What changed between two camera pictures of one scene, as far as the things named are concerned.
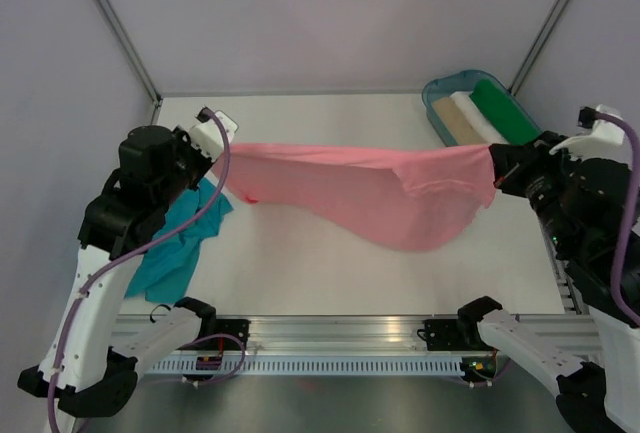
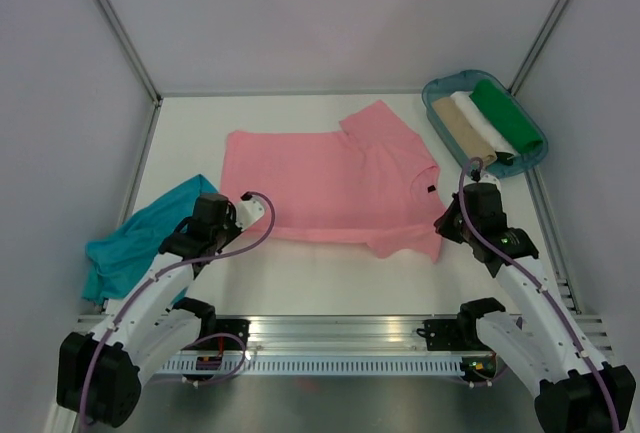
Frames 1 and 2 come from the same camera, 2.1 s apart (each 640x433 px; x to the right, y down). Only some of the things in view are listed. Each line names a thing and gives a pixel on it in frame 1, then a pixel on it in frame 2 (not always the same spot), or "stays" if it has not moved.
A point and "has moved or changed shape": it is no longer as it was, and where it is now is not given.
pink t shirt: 400,200 has moved or changed shape
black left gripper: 183,141 -> 231,217
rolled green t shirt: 515,123 stays
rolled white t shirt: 478,118 stays
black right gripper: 512,163 -> 443,223
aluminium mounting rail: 380,336 stays
